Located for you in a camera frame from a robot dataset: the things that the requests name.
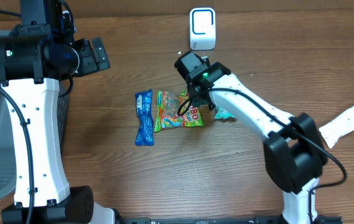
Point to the white barcode scanner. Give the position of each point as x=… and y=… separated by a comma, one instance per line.
x=202, y=22

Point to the teal snack packet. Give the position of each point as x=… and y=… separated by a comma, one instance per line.
x=223, y=114

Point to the blue snack packet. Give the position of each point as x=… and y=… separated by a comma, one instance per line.
x=145, y=133

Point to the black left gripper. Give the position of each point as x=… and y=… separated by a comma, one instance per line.
x=91, y=62

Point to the white tube with gold cap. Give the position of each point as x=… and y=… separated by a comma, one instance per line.
x=340, y=126

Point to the green Haribo gummy bag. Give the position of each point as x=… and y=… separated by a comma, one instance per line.
x=168, y=105

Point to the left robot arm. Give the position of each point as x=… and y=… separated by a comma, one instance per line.
x=35, y=58

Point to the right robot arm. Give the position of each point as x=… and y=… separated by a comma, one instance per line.
x=293, y=152

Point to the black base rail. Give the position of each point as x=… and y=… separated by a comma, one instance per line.
x=255, y=220

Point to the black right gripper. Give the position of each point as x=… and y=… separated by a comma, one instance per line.
x=196, y=99

